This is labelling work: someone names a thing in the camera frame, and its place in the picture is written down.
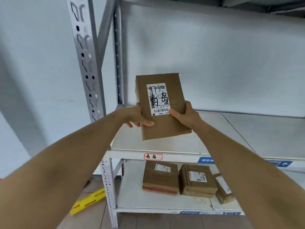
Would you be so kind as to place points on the person's left hand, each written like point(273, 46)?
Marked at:
point(133, 115)

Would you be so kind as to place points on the person's right hand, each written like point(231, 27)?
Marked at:
point(188, 115)

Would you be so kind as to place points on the person's right thumb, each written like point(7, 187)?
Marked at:
point(175, 113)

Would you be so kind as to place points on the person's left thumb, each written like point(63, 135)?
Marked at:
point(145, 121)

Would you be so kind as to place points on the cardboard parcel with handwritten label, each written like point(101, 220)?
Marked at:
point(160, 106)

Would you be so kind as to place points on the person's right forearm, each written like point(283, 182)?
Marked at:
point(250, 174)

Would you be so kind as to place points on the person's left forearm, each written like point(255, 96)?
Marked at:
point(59, 164)

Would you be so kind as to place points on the white metal shelving rack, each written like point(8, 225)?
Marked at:
point(181, 131)

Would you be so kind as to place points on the white shelf label red border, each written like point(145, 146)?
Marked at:
point(153, 156)

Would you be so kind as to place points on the blue shelf label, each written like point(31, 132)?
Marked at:
point(206, 160)
point(280, 163)

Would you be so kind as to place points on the cardboard parcel with red stripe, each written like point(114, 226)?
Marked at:
point(160, 176)

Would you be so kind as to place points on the plain cardboard parcel white label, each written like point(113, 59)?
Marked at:
point(197, 180)

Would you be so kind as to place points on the small cardboard parcel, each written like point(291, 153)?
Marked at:
point(224, 189)

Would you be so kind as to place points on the yellow tape strip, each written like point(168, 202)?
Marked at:
point(87, 201)

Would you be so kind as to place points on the blue shelf label strip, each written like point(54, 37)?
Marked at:
point(211, 213)

